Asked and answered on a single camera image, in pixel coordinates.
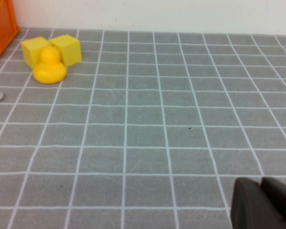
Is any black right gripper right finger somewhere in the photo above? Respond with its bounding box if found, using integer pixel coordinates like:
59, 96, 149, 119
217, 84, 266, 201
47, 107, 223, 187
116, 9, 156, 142
260, 177, 286, 229

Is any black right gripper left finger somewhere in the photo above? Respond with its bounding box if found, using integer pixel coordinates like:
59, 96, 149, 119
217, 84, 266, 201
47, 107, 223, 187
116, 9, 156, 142
230, 177, 285, 229

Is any orange plastic cutlery holder crate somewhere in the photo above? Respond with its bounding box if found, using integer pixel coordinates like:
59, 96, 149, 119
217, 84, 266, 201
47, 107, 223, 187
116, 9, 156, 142
0, 0, 21, 64

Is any grey checkered table mat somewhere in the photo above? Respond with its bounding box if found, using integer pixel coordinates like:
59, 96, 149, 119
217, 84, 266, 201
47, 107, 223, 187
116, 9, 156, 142
0, 27, 286, 229

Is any yellow foam cube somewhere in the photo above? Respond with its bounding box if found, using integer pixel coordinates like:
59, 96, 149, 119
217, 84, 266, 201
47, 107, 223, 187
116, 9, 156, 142
20, 36, 52, 69
49, 34, 83, 67

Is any yellow rubber duck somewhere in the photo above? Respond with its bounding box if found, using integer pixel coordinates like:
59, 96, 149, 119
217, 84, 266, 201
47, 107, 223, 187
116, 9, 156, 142
32, 46, 67, 84

